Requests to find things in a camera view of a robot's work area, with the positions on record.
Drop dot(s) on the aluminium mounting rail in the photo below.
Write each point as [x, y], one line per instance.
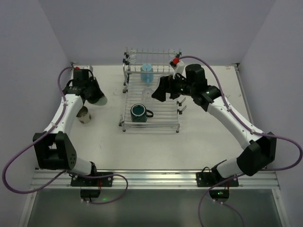
[155, 179]

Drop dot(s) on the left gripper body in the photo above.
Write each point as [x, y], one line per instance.
[83, 103]

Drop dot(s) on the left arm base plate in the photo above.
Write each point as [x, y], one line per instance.
[91, 185]

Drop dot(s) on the light green plastic cup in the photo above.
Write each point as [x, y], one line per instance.
[99, 102]

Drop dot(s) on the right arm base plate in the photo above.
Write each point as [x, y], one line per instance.
[206, 179]

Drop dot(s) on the blue plastic mug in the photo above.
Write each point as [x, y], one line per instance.
[147, 75]

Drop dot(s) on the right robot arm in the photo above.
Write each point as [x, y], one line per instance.
[258, 150]

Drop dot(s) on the dark green ceramic mug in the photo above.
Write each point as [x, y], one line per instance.
[140, 114]

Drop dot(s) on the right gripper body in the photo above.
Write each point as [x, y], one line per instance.
[171, 85]

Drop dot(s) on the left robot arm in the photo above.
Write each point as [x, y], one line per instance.
[53, 147]

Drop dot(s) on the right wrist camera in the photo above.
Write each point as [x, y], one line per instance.
[177, 65]

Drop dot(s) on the clear glass near centre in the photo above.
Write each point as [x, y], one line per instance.
[147, 96]

